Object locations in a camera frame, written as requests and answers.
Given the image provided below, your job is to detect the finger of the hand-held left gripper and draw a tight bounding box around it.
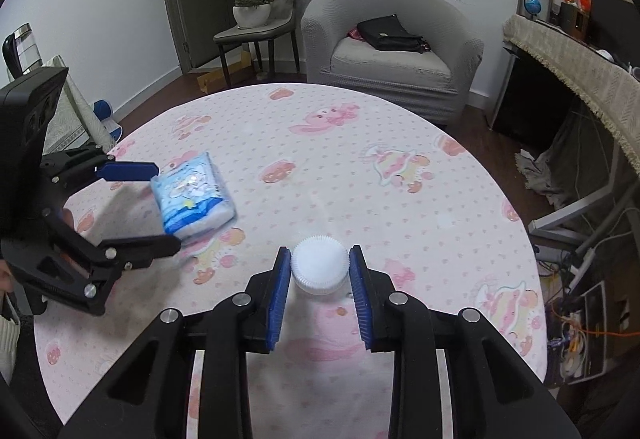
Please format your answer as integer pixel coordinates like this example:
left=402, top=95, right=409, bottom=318
left=40, top=144, right=160, bottom=193
left=2, top=208, right=182, bottom=318

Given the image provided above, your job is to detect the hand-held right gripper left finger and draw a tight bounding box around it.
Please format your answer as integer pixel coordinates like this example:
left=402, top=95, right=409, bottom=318
left=59, top=246, right=292, bottom=439

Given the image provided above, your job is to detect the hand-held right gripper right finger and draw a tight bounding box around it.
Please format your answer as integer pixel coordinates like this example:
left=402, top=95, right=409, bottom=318
left=348, top=245, right=581, bottom=439

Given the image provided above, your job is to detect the white ribbed bottle cap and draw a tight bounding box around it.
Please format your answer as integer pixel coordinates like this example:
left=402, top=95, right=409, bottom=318
left=291, top=235, right=348, bottom=296

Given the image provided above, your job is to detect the blue tissue pack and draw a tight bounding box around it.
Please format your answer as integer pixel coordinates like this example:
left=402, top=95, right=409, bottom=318
left=150, top=150, right=237, bottom=241

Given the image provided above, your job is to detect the white padded board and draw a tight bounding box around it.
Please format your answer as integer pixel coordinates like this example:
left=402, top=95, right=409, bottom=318
left=42, top=55, right=123, bottom=157

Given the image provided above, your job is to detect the blue white plastic object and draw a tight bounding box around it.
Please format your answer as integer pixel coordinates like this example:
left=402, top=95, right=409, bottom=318
left=92, top=99, right=123, bottom=140

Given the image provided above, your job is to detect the glass kettle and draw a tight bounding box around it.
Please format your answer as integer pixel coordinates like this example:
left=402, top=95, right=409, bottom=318
left=2, top=23, right=43, bottom=84

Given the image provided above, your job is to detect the cardboard box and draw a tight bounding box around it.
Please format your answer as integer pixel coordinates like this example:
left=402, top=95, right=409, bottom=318
left=196, top=50, right=253, bottom=94

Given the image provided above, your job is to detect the pink printed tablecloth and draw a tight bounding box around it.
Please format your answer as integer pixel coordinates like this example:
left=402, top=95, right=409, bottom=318
left=32, top=83, right=551, bottom=439

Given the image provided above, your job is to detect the grey dining chair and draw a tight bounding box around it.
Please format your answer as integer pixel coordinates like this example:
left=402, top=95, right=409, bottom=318
left=213, top=0, right=302, bottom=87

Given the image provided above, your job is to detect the grey crumpled cloth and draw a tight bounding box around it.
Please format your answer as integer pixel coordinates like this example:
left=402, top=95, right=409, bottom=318
left=515, top=119, right=581, bottom=210

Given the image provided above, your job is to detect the white power strip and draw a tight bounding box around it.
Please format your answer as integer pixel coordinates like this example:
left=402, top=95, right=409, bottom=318
left=560, top=284, right=608, bottom=380

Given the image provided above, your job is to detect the grey armchair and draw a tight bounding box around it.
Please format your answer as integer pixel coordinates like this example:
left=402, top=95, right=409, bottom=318
left=300, top=0, right=485, bottom=124

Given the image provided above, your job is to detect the black cabinet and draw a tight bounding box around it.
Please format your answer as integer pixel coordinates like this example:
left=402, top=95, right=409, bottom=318
left=490, top=46, right=576, bottom=152

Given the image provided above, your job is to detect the black bag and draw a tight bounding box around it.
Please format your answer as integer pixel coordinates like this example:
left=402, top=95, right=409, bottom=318
left=356, top=14, right=426, bottom=53

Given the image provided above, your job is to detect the beige fringed cloth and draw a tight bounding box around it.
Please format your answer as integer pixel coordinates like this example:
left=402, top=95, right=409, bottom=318
left=502, top=14, right=640, bottom=164

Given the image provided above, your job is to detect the brown wooden box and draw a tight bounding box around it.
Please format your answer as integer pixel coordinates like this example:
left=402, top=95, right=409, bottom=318
left=559, top=1, right=591, bottom=40

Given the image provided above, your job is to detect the black monitor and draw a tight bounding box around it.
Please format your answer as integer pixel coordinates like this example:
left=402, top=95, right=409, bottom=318
left=590, top=0, right=636, bottom=64

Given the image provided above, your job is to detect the white metal desk frame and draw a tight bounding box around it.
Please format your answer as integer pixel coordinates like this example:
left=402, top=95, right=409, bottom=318
left=527, top=159, right=640, bottom=260

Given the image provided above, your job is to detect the orange cable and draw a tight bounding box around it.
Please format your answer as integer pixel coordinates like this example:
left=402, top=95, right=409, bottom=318
left=547, top=306, right=640, bottom=342

